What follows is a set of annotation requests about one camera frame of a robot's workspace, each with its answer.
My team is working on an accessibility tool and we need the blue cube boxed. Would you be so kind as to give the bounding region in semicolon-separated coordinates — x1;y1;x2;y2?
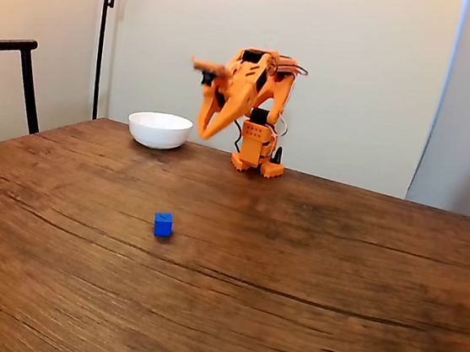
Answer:
153;210;176;238

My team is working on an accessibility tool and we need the white bowl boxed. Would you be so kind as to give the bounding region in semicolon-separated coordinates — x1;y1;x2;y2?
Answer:
125;108;195;154

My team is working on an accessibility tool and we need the black table clamp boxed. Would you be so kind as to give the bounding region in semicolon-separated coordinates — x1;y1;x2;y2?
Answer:
270;144;287;166

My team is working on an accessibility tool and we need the black floor lamp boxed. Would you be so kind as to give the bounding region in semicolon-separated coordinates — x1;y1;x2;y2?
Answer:
89;0;171;128

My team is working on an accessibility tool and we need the black chair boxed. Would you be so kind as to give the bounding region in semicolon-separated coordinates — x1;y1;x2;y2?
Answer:
0;35;51;150

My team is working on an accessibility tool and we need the black cable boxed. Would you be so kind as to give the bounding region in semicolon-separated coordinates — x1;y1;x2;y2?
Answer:
230;118;247;157

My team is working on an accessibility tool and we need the orange gripper camera mount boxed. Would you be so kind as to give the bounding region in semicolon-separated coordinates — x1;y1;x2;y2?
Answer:
187;54;235;90

